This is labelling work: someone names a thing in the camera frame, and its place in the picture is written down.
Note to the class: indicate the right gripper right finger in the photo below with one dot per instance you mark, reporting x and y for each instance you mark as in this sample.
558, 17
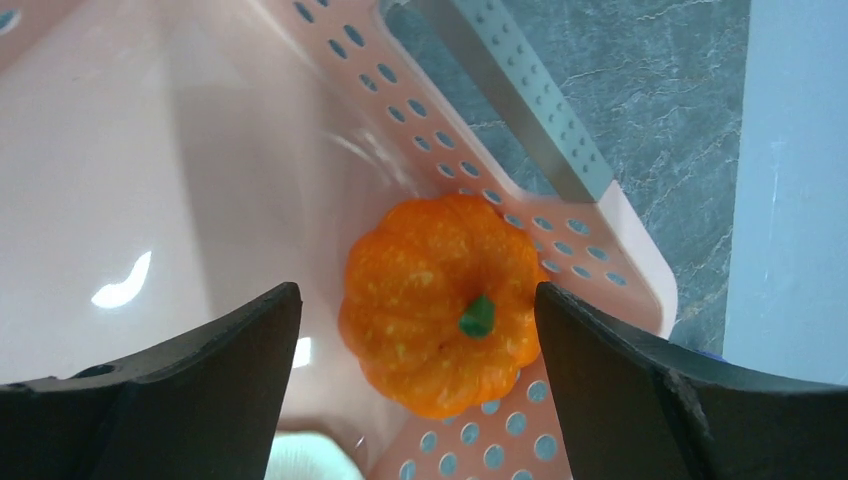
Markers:
632, 405

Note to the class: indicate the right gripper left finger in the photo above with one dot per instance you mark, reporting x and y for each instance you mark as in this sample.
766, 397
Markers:
202, 405

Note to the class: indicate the white toy mushroom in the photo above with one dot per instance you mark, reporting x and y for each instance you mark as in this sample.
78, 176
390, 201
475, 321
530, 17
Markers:
309, 456

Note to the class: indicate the orange toy pumpkin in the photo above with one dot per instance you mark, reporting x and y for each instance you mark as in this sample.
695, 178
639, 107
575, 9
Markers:
438, 304

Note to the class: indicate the pink plastic basket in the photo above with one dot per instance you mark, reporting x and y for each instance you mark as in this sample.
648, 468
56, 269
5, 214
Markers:
164, 163

